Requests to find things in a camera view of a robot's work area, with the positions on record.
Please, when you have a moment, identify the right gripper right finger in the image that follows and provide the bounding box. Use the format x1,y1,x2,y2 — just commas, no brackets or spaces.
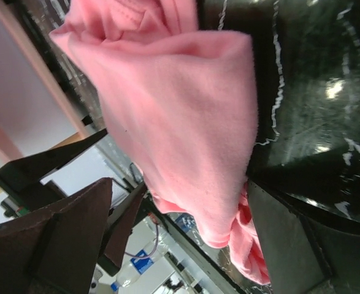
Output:
248,181,360,293

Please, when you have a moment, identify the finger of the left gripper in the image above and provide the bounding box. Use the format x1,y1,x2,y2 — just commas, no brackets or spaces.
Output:
0,129,107,211
99,182,147,274

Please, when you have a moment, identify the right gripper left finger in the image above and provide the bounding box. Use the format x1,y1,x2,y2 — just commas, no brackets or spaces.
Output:
0,178,112,293

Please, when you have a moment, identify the light pink t-shirt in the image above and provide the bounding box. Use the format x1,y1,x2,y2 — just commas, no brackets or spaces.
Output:
50,1,270,285

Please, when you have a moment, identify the clear plastic bottle blue label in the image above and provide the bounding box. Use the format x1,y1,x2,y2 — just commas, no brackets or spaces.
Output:
110,241,161,293

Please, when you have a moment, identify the black marble pattern mat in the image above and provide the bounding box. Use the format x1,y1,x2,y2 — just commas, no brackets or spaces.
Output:
20,0,360,294

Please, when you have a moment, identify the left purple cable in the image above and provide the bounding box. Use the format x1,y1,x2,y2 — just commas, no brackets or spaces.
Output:
124,220,162,261

